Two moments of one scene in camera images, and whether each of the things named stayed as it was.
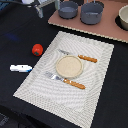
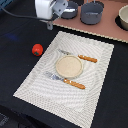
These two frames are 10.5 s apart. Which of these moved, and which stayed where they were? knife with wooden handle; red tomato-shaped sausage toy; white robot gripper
Moved: white robot gripper
Stayed: knife with wooden handle; red tomato-shaped sausage toy
